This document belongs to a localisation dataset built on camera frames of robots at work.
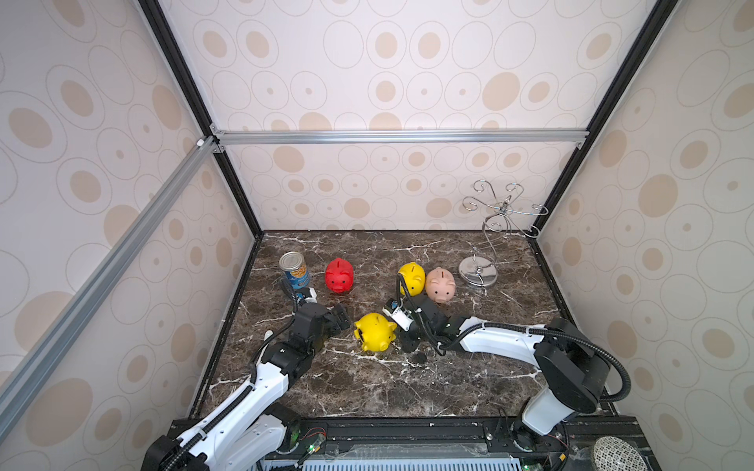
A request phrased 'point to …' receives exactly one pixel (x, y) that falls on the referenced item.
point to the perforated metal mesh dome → (614, 453)
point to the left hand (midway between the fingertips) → (345, 309)
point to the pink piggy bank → (440, 285)
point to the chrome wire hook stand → (481, 271)
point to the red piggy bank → (340, 275)
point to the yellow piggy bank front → (414, 277)
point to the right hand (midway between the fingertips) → (406, 325)
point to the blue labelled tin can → (294, 264)
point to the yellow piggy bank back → (375, 333)
